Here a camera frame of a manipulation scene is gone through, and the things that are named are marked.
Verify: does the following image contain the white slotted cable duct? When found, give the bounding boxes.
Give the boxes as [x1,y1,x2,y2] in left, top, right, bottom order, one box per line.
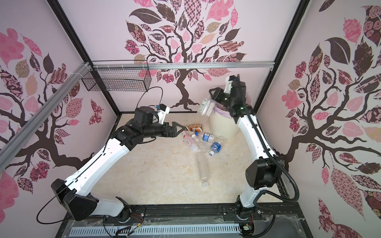
[68,224,240,238]

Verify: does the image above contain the white bin purple bag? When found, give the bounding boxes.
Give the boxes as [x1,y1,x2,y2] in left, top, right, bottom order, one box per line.
[209,89,252,139]

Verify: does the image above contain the aluminium rail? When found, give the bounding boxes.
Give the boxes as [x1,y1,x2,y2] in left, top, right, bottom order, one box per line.
[93,61,275,70]
[1,62,90,171]

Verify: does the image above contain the aluminium rail back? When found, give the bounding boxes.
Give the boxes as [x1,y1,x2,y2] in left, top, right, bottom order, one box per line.
[93,61,275,70]

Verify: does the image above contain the black corrugated cable hose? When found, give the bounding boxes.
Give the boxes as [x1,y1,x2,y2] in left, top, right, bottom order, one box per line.
[235,75,300,238]

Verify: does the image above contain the black wire basket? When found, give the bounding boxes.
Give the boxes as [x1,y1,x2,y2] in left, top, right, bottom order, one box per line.
[82,59,152,92]

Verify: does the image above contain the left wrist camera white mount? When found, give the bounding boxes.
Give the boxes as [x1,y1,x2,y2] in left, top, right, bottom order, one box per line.
[157,104,170,125]

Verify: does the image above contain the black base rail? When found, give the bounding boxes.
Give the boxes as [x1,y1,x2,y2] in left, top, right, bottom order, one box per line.
[102,203,298,224]

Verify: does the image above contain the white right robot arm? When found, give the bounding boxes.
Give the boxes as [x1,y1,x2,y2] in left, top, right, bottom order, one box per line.
[209,83,286,208]

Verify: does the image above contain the black corner frame post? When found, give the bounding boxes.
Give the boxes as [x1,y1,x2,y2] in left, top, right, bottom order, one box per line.
[47,0,121,117]

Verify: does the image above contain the black right corner post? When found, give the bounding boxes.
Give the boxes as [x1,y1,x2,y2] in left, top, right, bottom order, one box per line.
[254,0,311,114]

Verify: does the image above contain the clear bottle blue label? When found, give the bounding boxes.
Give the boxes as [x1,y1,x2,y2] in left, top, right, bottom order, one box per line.
[209,139,224,156]

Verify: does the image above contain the tall clear bottle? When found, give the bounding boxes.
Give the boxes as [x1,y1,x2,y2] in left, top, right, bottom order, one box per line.
[196,153,209,187]

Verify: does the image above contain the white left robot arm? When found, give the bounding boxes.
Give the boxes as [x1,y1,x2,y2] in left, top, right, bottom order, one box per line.
[51,104,186,223]

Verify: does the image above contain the aluminium rail left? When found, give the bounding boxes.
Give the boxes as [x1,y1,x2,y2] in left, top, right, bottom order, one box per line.
[1,62,90,171]

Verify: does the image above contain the white bottle red cap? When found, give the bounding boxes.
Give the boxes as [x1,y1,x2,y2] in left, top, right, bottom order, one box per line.
[181,131,198,152]

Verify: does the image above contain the small clear bottle green label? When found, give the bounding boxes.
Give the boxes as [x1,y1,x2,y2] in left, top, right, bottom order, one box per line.
[197,98,215,117]

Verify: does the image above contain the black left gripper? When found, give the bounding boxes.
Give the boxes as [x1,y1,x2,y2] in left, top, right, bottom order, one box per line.
[142,121,185,138]

